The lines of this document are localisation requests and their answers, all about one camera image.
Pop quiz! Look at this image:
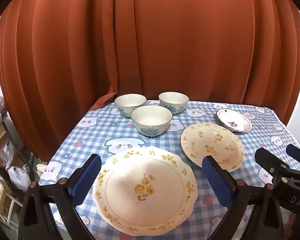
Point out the blue patterned ceramic bowl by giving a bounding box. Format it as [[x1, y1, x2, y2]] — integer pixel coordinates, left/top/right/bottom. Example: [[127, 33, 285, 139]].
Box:
[[158, 91, 189, 115], [130, 105, 173, 138], [114, 94, 147, 118]]

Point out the cluttered wooden shelf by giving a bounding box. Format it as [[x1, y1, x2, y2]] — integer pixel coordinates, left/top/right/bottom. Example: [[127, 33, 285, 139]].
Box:
[[0, 115, 44, 230]]

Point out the large yellow floral plate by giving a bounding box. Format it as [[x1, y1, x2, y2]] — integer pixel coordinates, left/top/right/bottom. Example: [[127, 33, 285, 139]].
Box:
[[92, 146, 198, 237]]

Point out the medium yellow floral plate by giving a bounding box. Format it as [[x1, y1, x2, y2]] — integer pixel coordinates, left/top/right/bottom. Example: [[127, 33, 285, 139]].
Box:
[[180, 122, 245, 172]]

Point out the small red-rimmed plate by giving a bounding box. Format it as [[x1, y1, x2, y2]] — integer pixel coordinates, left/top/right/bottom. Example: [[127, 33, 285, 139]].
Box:
[[216, 109, 253, 133]]

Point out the orange curtain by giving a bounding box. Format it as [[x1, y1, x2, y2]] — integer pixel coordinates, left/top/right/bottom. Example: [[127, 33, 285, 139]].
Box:
[[0, 0, 300, 160]]

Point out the blue checkered bear tablecloth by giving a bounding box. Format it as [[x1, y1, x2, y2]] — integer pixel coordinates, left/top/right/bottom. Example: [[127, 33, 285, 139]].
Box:
[[39, 100, 300, 240]]

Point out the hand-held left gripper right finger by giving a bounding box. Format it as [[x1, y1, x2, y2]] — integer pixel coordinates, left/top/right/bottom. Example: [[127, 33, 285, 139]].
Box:
[[202, 155, 289, 240]]

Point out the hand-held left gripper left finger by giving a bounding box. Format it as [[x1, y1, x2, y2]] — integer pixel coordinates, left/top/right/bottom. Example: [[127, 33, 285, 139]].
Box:
[[17, 153, 102, 240]]

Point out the clear plastic bag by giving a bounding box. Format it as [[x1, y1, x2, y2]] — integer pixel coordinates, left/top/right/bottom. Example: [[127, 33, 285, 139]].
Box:
[[7, 166, 31, 192], [1, 142, 17, 167]]

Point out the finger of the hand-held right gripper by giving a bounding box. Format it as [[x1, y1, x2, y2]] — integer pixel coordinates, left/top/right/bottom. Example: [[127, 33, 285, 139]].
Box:
[[286, 144, 300, 167], [254, 147, 292, 180]]

